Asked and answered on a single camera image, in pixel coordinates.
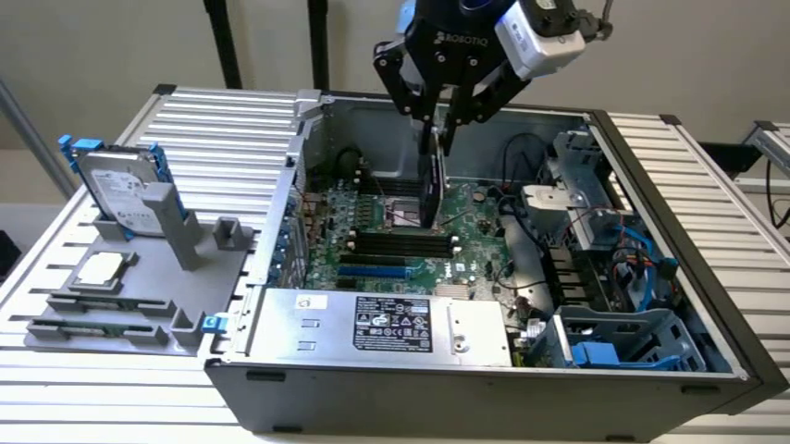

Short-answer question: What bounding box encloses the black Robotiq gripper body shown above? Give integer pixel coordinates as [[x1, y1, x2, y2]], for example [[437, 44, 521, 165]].
[[403, 0, 519, 90]]

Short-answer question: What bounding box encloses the black graphics card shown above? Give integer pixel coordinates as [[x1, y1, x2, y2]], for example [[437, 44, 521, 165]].
[[419, 127, 451, 231]]

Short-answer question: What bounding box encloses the black expansion slot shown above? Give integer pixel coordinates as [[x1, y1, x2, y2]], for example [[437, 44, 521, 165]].
[[341, 252, 410, 267]]

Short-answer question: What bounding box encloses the blue expansion slot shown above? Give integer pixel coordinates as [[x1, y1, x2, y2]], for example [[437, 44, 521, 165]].
[[337, 265, 410, 280]]

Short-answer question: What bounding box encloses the black stand pole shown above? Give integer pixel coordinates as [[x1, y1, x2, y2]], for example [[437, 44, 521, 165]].
[[306, 0, 330, 91], [206, 0, 243, 90]]

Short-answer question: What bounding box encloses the metal drive cage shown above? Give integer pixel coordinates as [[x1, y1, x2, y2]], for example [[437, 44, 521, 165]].
[[521, 130, 638, 253]]

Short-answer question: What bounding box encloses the CPU socket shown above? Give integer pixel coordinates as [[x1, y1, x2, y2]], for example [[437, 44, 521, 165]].
[[381, 195, 429, 230]]

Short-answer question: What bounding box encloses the green Dell motherboard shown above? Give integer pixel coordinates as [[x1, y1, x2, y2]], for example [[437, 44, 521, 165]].
[[300, 175, 549, 327]]

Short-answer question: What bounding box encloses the black fan shroud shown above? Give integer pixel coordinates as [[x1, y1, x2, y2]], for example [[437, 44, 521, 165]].
[[541, 243, 619, 312]]

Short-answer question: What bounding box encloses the silver chipset heatsink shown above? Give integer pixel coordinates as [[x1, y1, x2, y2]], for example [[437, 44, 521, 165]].
[[434, 283, 475, 301]]

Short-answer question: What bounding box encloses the silver power supply unit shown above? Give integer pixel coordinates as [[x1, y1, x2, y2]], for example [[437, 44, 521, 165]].
[[244, 288, 515, 369]]

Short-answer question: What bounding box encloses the hard disk with blue rails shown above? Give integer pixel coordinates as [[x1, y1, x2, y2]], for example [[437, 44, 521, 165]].
[[58, 133, 188, 242]]

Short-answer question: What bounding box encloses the grey parts rack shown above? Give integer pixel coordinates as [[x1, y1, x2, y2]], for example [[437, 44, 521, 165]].
[[23, 181, 262, 358]]

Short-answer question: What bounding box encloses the grey plastic disk bay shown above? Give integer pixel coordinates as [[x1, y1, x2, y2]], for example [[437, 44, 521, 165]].
[[529, 304, 706, 372]]

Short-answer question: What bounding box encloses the blue disk bay clip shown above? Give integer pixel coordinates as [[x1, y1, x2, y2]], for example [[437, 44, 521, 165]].
[[570, 341, 623, 370]]

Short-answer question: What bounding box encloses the silver CPU chip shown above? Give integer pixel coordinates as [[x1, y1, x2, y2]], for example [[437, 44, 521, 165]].
[[80, 252, 136, 285]]

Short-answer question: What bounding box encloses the black open PC case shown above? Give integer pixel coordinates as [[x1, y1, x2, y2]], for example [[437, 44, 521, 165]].
[[203, 87, 781, 438]]

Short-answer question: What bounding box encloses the green RAM stick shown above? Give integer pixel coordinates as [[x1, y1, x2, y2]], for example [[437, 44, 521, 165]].
[[31, 319, 156, 338]]

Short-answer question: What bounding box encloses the black looped wire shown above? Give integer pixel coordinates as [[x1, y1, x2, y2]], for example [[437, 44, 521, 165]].
[[502, 132, 551, 187]]

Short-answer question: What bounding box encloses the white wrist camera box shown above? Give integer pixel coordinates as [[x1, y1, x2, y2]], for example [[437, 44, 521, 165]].
[[497, 0, 587, 79]]

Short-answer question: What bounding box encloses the black power wire bundle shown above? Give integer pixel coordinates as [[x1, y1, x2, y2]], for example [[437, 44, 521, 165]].
[[335, 144, 366, 179]]

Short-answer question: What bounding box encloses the black camera cable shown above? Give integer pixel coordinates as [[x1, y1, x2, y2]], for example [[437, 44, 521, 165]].
[[577, 0, 618, 43]]

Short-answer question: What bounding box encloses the blue SATA wire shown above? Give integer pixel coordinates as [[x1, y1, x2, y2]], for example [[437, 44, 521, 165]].
[[607, 220, 674, 327]]

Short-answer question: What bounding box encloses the black hanging cable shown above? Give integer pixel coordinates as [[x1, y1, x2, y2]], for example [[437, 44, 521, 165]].
[[764, 156, 790, 232]]

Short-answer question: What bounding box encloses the silver aluminium post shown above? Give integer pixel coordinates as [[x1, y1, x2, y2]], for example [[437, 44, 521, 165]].
[[0, 77, 76, 201]]

